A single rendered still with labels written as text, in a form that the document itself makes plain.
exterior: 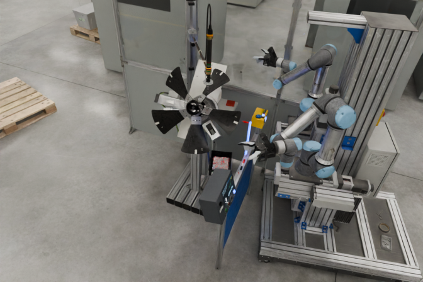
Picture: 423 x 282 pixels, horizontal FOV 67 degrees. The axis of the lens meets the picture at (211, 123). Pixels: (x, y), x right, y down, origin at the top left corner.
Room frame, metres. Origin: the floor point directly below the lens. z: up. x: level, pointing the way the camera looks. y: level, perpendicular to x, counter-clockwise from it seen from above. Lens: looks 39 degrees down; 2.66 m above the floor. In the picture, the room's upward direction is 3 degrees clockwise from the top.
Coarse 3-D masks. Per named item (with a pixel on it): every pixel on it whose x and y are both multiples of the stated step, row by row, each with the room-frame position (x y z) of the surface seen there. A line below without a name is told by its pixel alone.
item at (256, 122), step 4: (256, 108) 2.23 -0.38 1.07; (260, 108) 2.23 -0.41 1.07; (256, 112) 2.17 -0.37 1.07; (260, 112) 2.17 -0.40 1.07; (252, 116) 2.11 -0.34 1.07; (264, 116) 2.11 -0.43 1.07; (252, 120) 2.09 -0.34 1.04; (256, 120) 2.08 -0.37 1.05; (260, 120) 2.07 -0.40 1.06; (252, 124) 2.09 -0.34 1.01; (256, 124) 2.08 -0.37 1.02; (260, 124) 2.07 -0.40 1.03
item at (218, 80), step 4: (212, 72) 2.25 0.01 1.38; (220, 72) 2.19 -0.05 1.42; (212, 76) 2.21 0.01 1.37; (216, 76) 2.18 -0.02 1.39; (220, 76) 2.15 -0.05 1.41; (224, 76) 2.14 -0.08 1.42; (212, 80) 2.17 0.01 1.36; (216, 80) 2.14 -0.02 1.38; (220, 80) 2.12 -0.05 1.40; (224, 80) 2.10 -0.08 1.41; (228, 80) 2.09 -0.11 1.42; (212, 84) 2.12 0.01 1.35; (216, 84) 2.10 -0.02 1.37; (220, 84) 2.08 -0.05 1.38; (208, 88) 2.11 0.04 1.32; (212, 88) 2.08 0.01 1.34; (216, 88) 2.06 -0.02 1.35; (204, 92) 2.11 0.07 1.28; (208, 92) 2.07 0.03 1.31
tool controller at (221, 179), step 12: (216, 168) 1.36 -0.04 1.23; (216, 180) 1.25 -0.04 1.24; (228, 180) 1.26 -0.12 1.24; (204, 192) 1.17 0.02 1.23; (216, 192) 1.16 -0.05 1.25; (228, 192) 1.23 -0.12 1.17; (204, 204) 1.11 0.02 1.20; (216, 204) 1.09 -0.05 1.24; (204, 216) 1.11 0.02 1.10; (216, 216) 1.08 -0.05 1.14
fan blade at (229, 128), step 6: (210, 114) 1.95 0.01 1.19; (216, 114) 1.97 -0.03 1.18; (222, 114) 1.97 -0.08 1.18; (228, 114) 1.98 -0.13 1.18; (234, 114) 1.98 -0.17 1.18; (240, 114) 1.98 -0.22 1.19; (216, 120) 1.91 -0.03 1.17; (222, 120) 1.91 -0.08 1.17; (228, 120) 1.91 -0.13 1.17; (234, 120) 1.92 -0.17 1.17; (222, 126) 1.87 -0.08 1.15; (228, 126) 1.87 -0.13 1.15; (234, 126) 1.87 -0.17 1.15; (228, 132) 1.82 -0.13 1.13
